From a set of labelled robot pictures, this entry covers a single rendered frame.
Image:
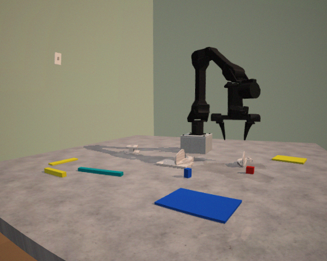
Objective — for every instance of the yellow rectangular bar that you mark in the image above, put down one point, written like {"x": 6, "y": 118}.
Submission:
{"x": 55, "y": 172}

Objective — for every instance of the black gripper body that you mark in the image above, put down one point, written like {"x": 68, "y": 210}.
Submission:
{"x": 251, "y": 118}

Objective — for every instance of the teal rectangular bar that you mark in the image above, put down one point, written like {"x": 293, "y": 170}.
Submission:
{"x": 99, "y": 171}

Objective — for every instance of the blue flat rectangular plate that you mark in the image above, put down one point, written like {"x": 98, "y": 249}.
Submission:
{"x": 207, "y": 206}

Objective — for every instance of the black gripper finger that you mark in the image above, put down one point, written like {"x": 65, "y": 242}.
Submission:
{"x": 222, "y": 128}
{"x": 247, "y": 127}

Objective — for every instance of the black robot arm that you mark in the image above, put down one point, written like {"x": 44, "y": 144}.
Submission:
{"x": 243, "y": 88}

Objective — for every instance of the small red cube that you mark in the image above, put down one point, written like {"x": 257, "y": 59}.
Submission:
{"x": 250, "y": 170}

